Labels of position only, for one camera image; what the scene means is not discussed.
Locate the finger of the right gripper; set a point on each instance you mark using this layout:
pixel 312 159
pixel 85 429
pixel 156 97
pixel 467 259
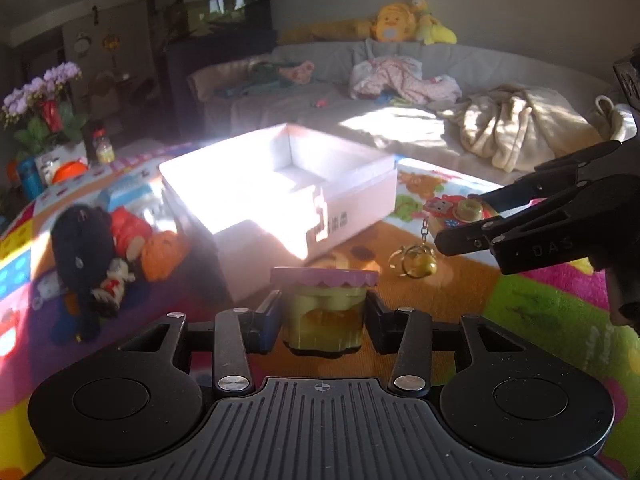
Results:
pixel 546 180
pixel 595 220

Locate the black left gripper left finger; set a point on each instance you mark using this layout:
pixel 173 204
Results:
pixel 239 332

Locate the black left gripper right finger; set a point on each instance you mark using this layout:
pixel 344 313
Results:
pixel 406 333

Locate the green jar with purple lid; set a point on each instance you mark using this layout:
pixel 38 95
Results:
pixel 323 309

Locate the red-dressed doll figure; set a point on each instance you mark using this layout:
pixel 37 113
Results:
pixel 129 233

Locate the beige blanket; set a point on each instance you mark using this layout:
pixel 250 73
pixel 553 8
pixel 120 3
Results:
pixel 519 128

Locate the small round tan toy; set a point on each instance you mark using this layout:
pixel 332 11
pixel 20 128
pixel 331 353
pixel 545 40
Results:
pixel 469 210

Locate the orange pumpkin plush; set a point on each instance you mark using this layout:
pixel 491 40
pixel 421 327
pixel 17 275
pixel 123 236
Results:
pixel 161 255

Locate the white cardboard box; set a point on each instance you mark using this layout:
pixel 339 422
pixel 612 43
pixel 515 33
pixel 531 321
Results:
pixel 279 196

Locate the small white snoopy figure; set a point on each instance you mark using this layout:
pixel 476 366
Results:
pixel 106 299

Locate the colourful cartoon play mat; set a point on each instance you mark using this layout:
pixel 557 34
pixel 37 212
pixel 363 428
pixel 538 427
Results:
pixel 562 309

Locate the grey sofa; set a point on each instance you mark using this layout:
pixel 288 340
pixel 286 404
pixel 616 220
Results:
pixel 307 85

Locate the blue tissue pack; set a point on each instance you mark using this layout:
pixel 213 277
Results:
pixel 121 193

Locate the black plush toy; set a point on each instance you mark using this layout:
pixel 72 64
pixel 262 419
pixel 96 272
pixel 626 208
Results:
pixel 83 248

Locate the pink white clothes pile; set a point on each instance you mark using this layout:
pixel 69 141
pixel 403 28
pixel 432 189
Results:
pixel 401 76

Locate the yellow duck plush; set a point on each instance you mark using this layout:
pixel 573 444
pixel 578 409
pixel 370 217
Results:
pixel 410 21

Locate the clear jar with red lid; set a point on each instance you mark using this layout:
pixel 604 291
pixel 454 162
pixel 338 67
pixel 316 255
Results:
pixel 103 148

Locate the orange bowl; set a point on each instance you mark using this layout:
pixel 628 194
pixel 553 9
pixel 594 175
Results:
pixel 69 170

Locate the blue cup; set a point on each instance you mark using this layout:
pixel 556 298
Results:
pixel 30 178

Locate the purple orchid flower pot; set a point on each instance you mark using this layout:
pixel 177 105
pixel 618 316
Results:
pixel 41 113

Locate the glass aquarium on stand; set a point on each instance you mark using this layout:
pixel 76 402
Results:
pixel 187 35

